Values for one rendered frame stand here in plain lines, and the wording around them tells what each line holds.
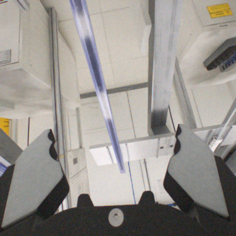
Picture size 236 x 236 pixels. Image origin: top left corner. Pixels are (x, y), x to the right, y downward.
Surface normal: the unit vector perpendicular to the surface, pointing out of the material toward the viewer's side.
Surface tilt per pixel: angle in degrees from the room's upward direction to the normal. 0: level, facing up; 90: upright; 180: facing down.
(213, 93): 90
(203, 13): 90
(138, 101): 90
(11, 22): 90
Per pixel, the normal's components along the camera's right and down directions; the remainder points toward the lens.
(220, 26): -0.07, -0.18
